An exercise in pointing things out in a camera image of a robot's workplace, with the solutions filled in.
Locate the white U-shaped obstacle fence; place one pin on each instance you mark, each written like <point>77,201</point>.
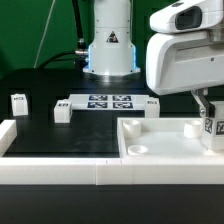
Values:
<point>105,171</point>

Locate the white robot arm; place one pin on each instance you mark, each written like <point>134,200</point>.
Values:
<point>112,54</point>

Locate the white square tabletop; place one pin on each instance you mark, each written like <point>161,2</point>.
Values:
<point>162,137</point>

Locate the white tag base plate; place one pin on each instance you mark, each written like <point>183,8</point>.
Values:
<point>107,102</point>

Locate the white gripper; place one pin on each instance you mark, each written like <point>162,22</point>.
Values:
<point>187,50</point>

